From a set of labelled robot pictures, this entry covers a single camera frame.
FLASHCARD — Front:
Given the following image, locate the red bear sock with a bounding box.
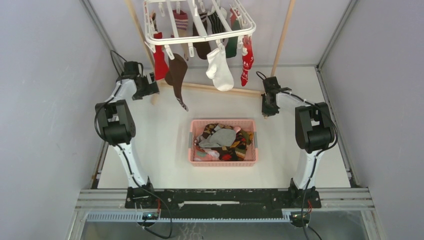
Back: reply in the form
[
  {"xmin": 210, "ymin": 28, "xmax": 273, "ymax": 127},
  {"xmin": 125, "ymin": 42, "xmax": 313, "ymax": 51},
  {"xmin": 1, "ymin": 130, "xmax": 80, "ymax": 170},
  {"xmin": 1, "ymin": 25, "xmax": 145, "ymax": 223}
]
[{"xmin": 153, "ymin": 45, "xmax": 169, "ymax": 81}]

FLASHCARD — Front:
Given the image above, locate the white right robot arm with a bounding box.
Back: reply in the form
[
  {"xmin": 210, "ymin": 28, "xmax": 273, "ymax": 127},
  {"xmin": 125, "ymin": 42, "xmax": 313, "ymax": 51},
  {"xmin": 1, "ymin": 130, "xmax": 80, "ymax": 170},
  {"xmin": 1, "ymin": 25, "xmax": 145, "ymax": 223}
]
[{"xmin": 256, "ymin": 72, "xmax": 339, "ymax": 208}]

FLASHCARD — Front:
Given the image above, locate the wooden hanger stand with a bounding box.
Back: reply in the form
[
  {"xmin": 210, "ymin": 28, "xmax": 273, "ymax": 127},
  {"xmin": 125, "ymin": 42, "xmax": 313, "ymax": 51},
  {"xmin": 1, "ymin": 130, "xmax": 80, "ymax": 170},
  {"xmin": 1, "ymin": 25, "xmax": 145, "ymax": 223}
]
[{"xmin": 124, "ymin": 0, "xmax": 298, "ymax": 119}]

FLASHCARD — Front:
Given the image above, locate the pink patterned sock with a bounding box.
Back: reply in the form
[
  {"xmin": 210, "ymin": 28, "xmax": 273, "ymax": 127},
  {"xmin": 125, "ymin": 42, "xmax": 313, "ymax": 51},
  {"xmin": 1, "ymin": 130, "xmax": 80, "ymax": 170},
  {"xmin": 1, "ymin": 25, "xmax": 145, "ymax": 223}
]
[{"xmin": 194, "ymin": 126, "xmax": 241, "ymax": 161}]

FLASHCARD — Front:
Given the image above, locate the red black argyle sock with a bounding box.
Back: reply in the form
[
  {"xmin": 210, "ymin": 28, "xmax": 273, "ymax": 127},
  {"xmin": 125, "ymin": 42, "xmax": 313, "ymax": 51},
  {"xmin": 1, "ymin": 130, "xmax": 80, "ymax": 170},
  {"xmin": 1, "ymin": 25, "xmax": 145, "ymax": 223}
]
[{"xmin": 213, "ymin": 131, "xmax": 248, "ymax": 162}]

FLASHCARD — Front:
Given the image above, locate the white plastic clip hanger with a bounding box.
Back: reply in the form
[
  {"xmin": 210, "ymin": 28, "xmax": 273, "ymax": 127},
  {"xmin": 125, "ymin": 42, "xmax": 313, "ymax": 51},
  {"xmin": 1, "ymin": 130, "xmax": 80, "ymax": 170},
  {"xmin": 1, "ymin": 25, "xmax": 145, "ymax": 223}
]
[{"xmin": 142, "ymin": 0, "xmax": 257, "ymax": 60}]

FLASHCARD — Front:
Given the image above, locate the green dotted sock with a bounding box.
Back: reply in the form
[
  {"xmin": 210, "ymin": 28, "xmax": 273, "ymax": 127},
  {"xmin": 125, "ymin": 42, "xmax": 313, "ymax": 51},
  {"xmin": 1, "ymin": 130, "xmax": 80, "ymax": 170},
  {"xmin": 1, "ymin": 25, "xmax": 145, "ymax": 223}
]
[{"xmin": 225, "ymin": 15, "xmax": 242, "ymax": 59}]

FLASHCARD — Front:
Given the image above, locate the pink plastic basket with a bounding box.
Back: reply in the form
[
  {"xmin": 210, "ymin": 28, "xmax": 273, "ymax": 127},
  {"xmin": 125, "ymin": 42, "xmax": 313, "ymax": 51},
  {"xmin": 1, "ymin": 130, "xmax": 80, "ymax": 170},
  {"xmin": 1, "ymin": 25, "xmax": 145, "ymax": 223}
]
[{"xmin": 188, "ymin": 118, "xmax": 258, "ymax": 167}]

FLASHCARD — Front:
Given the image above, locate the maroon purple striped sock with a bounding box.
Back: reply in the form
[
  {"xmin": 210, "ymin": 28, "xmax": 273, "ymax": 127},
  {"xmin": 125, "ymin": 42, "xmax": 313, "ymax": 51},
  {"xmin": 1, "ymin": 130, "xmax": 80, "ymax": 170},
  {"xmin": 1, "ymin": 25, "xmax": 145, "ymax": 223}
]
[{"xmin": 172, "ymin": 9, "xmax": 189, "ymax": 38}]

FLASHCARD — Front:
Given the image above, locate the brown sock striped cuff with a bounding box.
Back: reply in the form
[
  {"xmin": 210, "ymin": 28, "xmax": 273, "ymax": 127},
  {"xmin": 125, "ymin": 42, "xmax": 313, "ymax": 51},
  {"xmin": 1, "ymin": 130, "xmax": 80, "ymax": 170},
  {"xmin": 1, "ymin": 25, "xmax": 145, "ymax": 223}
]
[{"xmin": 192, "ymin": 11, "xmax": 213, "ymax": 61}]

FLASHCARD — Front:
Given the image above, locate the black left camera cable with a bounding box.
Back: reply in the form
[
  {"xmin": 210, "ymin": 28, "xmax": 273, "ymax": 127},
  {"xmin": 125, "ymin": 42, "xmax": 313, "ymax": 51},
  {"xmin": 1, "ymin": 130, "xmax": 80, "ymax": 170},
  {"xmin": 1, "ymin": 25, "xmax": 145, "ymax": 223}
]
[{"xmin": 93, "ymin": 49, "xmax": 174, "ymax": 239}]

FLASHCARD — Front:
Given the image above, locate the black white striped sock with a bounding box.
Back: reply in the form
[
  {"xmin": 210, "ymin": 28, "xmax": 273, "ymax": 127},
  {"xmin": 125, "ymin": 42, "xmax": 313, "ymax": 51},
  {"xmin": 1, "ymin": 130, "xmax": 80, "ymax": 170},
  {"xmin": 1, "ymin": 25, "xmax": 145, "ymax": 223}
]
[{"xmin": 207, "ymin": 11, "xmax": 226, "ymax": 34}]

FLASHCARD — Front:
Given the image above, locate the red white patterned sock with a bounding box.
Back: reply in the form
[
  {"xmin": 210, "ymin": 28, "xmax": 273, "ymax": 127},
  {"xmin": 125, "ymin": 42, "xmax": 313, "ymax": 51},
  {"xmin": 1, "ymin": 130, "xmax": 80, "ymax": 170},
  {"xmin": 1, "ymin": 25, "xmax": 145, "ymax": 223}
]
[{"xmin": 240, "ymin": 36, "xmax": 254, "ymax": 87}]

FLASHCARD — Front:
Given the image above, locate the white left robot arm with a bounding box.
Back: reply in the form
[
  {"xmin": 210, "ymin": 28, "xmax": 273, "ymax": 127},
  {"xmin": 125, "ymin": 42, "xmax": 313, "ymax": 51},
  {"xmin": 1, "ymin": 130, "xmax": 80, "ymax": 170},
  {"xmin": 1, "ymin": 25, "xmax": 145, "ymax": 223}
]
[{"xmin": 94, "ymin": 61, "xmax": 158, "ymax": 209}]

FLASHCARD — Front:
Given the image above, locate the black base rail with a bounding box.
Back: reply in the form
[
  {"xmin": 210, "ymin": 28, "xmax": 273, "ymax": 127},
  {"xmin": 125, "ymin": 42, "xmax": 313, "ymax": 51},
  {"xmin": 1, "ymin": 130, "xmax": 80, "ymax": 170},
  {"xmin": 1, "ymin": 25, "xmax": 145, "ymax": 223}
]
[{"xmin": 124, "ymin": 187, "xmax": 322, "ymax": 220}]

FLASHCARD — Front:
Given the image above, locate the grey long sock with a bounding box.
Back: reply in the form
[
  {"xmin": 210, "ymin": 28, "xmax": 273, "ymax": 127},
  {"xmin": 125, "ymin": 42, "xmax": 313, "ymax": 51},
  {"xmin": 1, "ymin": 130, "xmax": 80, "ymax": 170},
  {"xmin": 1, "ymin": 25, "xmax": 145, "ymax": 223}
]
[{"xmin": 198, "ymin": 128, "xmax": 237, "ymax": 149}]

